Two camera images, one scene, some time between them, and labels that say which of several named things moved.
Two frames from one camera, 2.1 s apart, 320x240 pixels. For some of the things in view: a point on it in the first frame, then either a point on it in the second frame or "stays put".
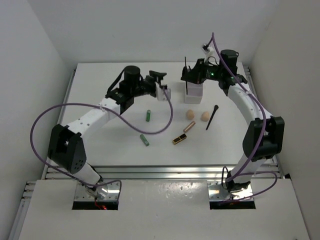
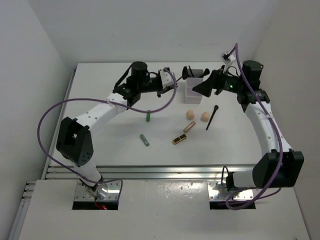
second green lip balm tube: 144,140 stays put
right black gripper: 196,75 → 205,88
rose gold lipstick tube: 189,127 stays put
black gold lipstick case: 179,138 stays put
